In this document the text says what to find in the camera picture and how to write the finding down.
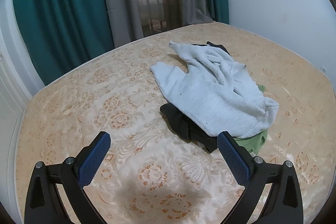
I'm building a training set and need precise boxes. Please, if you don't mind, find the light blue knit sweater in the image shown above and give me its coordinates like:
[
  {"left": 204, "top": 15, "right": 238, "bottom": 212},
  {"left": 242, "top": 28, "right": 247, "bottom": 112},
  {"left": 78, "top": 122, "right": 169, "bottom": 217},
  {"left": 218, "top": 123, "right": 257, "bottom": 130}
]
[{"left": 150, "top": 40, "right": 279, "bottom": 139}]

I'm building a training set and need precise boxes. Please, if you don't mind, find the wide teal curtain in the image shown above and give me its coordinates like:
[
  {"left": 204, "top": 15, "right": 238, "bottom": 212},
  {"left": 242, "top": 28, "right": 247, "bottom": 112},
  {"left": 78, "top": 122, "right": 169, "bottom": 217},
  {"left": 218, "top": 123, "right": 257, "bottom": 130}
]
[{"left": 12, "top": 0, "right": 114, "bottom": 85}]

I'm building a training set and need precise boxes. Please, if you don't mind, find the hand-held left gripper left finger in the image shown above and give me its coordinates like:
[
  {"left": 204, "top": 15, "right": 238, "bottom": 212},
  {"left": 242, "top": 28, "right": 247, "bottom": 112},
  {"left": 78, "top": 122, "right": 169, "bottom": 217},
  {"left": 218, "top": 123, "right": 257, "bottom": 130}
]
[{"left": 24, "top": 131, "right": 112, "bottom": 224}]

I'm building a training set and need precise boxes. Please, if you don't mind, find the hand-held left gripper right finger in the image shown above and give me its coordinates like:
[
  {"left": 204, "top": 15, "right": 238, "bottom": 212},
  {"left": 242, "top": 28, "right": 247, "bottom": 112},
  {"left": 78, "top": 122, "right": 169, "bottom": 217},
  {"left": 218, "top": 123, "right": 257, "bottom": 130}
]
[{"left": 217, "top": 131, "right": 303, "bottom": 224}]

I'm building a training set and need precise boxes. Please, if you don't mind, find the green t-shirt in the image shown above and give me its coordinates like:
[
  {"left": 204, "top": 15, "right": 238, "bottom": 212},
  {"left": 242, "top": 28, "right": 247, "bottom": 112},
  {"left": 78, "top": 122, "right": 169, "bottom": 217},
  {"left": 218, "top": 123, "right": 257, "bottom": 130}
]
[{"left": 232, "top": 84, "right": 269, "bottom": 156}]

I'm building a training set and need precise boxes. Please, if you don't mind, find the black garment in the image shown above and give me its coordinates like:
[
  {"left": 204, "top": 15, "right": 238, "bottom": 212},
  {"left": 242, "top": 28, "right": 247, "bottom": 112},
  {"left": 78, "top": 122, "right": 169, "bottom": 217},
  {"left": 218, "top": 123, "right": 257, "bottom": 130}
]
[{"left": 160, "top": 41, "right": 229, "bottom": 153}]

